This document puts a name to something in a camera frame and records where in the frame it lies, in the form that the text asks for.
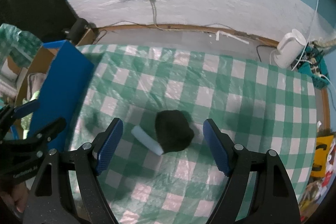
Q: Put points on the green checkered side cloth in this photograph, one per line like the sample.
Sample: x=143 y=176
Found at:
x=18 y=49

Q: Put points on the white electric kettle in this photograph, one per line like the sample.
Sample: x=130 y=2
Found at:
x=288 y=49

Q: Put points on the green checkered tablecloth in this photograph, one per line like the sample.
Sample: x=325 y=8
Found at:
x=259 y=106

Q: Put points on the blue cardboard box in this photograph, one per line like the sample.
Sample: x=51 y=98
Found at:
x=68 y=73

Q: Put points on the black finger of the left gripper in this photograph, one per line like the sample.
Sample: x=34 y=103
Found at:
x=49 y=132

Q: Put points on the white foam tube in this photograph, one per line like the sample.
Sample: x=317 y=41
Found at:
x=146 y=140

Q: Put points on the black soft hat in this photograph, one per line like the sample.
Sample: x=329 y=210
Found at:
x=173 y=131

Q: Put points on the yellow black toy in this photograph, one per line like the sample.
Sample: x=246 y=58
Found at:
x=322 y=148

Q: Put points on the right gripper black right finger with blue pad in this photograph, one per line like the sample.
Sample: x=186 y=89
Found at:
x=273 y=198

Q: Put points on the grey towel in box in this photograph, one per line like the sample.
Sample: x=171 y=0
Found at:
x=34 y=85

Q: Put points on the person's hand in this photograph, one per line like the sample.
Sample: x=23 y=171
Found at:
x=15 y=195

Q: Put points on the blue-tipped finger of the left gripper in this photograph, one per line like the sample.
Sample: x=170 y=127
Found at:
x=26 y=109

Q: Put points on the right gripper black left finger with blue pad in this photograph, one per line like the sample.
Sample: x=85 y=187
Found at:
x=50 y=199

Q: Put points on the teal basket with cables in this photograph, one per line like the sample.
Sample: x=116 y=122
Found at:
x=311 y=62

